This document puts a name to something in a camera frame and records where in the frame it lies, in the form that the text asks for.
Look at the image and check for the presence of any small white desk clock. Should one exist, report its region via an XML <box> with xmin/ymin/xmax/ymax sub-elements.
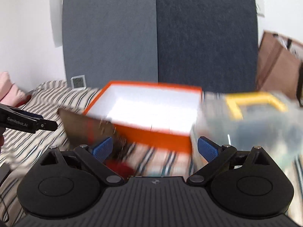
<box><xmin>71</xmin><ymin>75</ymin><xmax>86</xmax><ymax>90</ymax></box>

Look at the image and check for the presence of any light grey wall panel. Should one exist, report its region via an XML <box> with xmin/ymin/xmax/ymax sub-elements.
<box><xmin>63</xmin><ymin>0</ymin><xmax>158</xmax><ymax>88</ymax></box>

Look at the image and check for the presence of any olive striped zipper pouch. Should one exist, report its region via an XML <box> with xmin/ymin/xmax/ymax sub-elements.
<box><xmin>58</xmin><ymin>108</ymin><xmax>130</xmax><ymax>159</ymax></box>

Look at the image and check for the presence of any clear plastic box yellow handle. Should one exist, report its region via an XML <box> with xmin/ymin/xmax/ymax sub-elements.
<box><xmin>190</xmin><ymin>92</ymin><xmax>302</xmax><ymax>169</ymax></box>

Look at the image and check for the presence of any brown paper shopping bag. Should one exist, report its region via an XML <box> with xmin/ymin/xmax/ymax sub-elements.
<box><xmin>256</xmin><ymin>31</ymin><xmax>302</xmax><ymax>107</ymax></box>

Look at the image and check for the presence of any striped bed cover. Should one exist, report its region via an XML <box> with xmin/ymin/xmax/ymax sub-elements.
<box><xmin>0</xmin><ymin>79</ymin><xmax>303</xmax><ymax>227</ymax></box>

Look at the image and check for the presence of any pink pillow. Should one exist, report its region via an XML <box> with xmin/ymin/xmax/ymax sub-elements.
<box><xmin>0</xmin><ymin>71</ymin><xmax>31</xmax><ymax>107</ymax></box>

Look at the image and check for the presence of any red plush toy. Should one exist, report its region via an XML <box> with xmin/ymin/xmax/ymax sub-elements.
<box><xmin>105</xmin><ymin>159</ymin><xmax>135</xmax><ymax>180</ymax></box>

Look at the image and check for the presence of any orange cardboard box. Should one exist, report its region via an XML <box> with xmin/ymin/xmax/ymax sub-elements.
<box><xmin>83</xmin><ymin>81</ymin><xmax>202</xmax><ymax>154</ymax></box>

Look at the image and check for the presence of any dark blue wall panel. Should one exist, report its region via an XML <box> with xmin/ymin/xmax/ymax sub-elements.
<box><xmin>156</xmin><ymin>0</ymin><xmax>258</xmax><ymax>93</ymax></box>

